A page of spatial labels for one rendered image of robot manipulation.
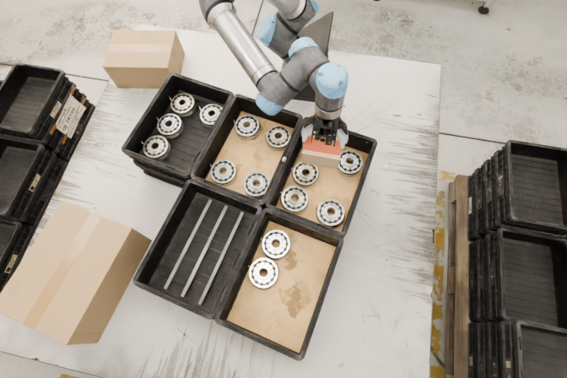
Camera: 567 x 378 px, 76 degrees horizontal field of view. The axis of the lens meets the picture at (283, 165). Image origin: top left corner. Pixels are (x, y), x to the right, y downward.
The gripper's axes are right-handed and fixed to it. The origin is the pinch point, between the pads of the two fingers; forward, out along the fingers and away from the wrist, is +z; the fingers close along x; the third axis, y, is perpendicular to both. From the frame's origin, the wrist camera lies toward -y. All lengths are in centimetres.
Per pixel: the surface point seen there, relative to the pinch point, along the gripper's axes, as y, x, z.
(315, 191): 9.1, 0.1, 27.3
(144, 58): -38, -87, 25
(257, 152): -3.2, -25.8, 27.3
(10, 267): 59, -146, 81
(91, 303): 64, -66, 21
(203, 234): 34, -38, 27
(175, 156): 5, -58, 27
